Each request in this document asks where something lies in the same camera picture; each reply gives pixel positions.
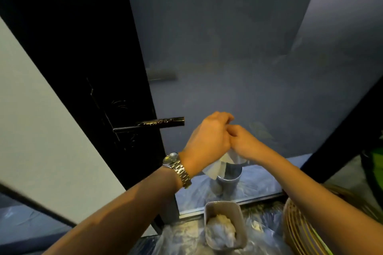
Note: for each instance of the black door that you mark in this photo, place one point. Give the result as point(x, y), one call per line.
point(86, 63)

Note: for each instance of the person's left forearm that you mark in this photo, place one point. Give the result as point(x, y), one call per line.
point(119, 213)

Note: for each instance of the grey metal trash bin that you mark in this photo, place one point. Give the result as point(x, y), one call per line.
point(225, 224)

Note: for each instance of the person's right fingers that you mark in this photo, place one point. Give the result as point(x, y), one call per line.
point(233, 132)

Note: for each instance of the green bag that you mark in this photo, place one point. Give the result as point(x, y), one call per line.
point(374, 168)

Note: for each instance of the white paper tissue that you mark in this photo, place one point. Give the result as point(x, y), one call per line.
point(220, 165)

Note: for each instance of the person's left fingers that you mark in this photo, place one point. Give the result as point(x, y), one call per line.
point(223, 118)

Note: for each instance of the crumpled white waste paper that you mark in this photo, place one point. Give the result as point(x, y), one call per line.
point(220, 231)

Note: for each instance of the person's left hand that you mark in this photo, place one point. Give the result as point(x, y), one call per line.
point(206, 141)

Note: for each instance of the person's right hand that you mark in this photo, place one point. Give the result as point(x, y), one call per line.
point(244, 144)

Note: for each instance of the round woven wicker basket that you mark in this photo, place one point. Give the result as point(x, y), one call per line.
point(314, 228)

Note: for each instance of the person's right forearm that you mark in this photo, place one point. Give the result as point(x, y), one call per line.
point(323, 210)

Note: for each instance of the silver metal wristwatch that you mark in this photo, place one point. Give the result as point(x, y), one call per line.
point(177, 168)

